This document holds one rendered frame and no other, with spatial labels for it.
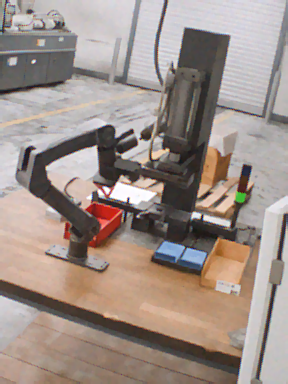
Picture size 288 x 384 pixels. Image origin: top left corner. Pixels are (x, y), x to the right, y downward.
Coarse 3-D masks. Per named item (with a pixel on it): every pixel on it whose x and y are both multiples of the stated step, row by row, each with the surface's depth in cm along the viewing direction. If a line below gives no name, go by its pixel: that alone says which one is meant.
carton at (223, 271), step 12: (216, 252) 191; (228, 252) 190; (240, 252) 189; (204, 264) 168; (216, 264) 185; (228, 264) 186; (240, 264) 188; (204, 276) 174; (216, 276) 176; (228, 276) 177; (240, 276) 165; (216, 288) 168; (228, 288) 167; (240, 288) 166
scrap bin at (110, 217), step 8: (88, 208) 200; (96, 208) 205; (104, 208) 204; (112, 208) 203; (96, 216) 206; (104, 216) 205; (112, 216) 204; (120, 216) 200; (104, 224) 200; (112, 224) 193; (64, 232) 183; (104, 232) 186; (112, 232) 196; (96, 240) 180
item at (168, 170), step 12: (168, 156) 197; (180, 156) 202; (192, 156) 207; (144, 168) 194; (156, 168) 195; (168, 168) 190; (180, 168) 190; (156, 180) 194; (168, 180) 193; (180, 180) 191; (192, 180) 200
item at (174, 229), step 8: (136, 216) 200; (152, 216) 198; (136, 224) 201; (144, 224) 200; (152, 224) 206; (168, 224) 197; (176, 224) 196; (184, 224) 195; (144, 232) 201; (168, 232) 198; (176, 232) 197; (184, 232) 197; (176, 240) 198
